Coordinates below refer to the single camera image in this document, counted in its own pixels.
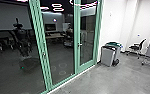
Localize green framed glass door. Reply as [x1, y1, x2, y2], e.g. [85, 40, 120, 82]
[71, 0, 101, 75]

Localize person in dark clothes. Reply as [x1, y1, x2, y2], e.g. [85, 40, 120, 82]
[64, 25, 75, 46]

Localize black office chair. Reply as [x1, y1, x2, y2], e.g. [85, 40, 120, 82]
[126, 38, 148, 62]

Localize silver door lever handle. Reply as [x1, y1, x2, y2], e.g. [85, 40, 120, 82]
[77, 41, 83, 48]

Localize black wall monitor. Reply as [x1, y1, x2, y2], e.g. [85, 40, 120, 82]
[45, 23, 58, 33]

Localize green door frame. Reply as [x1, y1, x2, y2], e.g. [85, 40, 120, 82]
[26, 0, 105, 94]

